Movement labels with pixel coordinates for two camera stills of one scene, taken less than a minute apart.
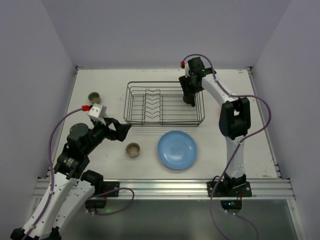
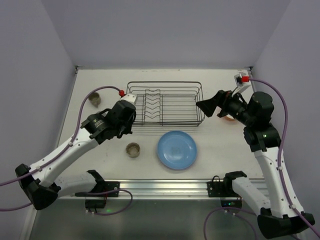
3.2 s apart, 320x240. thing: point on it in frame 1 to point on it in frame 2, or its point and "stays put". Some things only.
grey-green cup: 94,97 stays put
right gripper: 189,92 to 222,104
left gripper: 110,128 to 125,121
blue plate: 177,150 stays put
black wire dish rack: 161,103 stays put
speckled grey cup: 132,150 stays put
